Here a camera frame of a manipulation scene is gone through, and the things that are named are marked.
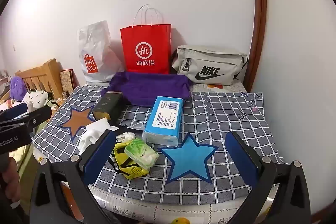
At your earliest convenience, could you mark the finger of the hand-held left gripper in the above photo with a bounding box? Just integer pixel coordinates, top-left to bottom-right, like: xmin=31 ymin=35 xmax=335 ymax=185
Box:
xmin=0 ymin=102 xmax=28 ymax=121
xmin=0 ymin=105 xmax=52 ymax=130

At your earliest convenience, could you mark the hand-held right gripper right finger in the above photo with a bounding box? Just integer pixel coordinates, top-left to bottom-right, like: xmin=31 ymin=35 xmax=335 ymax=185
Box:
xmin=225 ymin=130 xmax=311 ymax=224

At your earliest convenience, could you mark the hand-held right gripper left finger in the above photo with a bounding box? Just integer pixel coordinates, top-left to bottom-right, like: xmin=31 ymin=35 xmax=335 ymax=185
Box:
xmin=29 ymin=129 xmax=118 ymax=224

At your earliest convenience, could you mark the yellow black pouch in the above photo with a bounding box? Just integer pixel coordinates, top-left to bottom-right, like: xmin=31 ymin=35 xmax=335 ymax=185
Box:
xmin=112 ymin=141 xmax=149 ymax=179

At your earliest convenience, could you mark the green tissue packet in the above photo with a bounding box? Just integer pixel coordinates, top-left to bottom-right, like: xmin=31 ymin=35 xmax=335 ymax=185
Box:
xmin=124 ymin=138 xmax=159 ymax=169

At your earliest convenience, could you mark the purple towel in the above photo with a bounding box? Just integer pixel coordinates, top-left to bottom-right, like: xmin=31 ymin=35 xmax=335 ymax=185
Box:
xmin=100 ymin=71 xmax=192 ymax=107

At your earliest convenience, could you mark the person's left hand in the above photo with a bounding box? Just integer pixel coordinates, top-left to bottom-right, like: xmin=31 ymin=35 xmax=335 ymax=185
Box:
xmin=0 ymin=158 xmax=22 ymax=205

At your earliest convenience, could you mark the purple plush toy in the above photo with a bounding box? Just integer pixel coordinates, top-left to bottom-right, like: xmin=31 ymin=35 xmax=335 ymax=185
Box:
xmin=10 ymin=76 xmax=28 ymax=101

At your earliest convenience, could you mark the wooden headboard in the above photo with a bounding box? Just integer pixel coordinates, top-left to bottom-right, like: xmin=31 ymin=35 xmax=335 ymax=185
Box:
xmin=14 ymin=58 xmax=65 ymax=101

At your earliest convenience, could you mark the patterned hardcover book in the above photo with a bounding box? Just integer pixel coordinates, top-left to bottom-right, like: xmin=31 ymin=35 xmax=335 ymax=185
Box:
xmin=59 ymin=69 xmax=76 ymax=94

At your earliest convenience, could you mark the grey checked blanket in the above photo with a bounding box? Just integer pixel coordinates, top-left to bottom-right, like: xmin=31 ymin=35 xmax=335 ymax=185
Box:
xmin=31 ymin=84 xmax=286 ymax=206

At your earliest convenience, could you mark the dark green tin box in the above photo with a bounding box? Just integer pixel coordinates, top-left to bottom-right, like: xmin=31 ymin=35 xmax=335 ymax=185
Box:
xmin=92 ymin=91 xmax=124 ymax=122

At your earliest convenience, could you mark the blue tissue pack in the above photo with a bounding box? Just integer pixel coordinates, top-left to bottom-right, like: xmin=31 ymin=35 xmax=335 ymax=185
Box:
xmin=142 ymin=96 xmax=184 ymax=147

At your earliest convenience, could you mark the white plastic shopping bag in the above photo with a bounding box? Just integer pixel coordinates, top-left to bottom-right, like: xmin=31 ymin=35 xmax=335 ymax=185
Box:
xmin=77 ymin=20 xmax=124 ymax=83

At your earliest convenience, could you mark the grey waist bag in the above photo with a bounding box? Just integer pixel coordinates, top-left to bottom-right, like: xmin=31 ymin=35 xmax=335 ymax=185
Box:
xmin=171 ymin=45 xmax=248 ymax=86

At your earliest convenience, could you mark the red paper bag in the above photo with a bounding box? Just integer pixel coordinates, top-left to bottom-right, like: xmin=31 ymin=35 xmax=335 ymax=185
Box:
xmin=120 ymin=4 xmax=172 ymax=75

